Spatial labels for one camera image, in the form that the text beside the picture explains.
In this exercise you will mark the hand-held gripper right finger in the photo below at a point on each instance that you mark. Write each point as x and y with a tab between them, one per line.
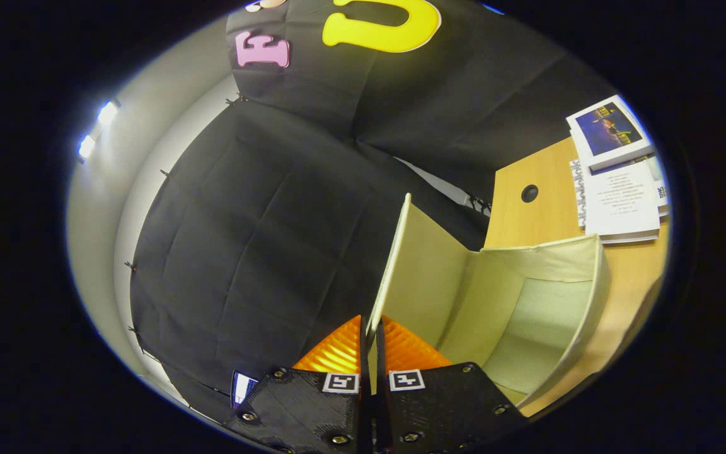
438	410

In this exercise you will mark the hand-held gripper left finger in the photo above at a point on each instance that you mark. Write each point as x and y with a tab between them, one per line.
312	410

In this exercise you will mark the beige fabric storage box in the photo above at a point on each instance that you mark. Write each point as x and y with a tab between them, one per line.
527	315

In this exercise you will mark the large white text-cover book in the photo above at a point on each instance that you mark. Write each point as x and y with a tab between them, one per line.
621	202

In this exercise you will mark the small white picture-cover book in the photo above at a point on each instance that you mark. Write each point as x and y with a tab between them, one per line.
609	129

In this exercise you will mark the ceiling light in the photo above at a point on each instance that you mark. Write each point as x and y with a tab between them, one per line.
108	113

